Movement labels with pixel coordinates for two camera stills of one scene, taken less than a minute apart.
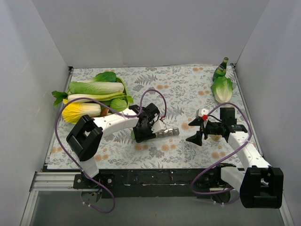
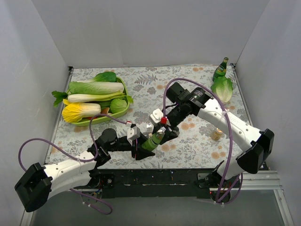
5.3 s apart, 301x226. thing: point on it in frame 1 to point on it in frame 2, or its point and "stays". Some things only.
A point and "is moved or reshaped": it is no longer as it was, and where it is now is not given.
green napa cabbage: (82, 88) stays
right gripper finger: (196, 139) to (169, 135)
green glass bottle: (220, 70) stays
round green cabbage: (118, 104) stays
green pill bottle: (132, 136) is moved or reshaped
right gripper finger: (197, 121) to (156, 128)
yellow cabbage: (72, 112) stays
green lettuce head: (222, 88) stays
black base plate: (148, 183) stays
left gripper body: (146, 131) to (134, 149)
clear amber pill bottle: (216, 137) stays
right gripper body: (203, 128) to (168, 125)
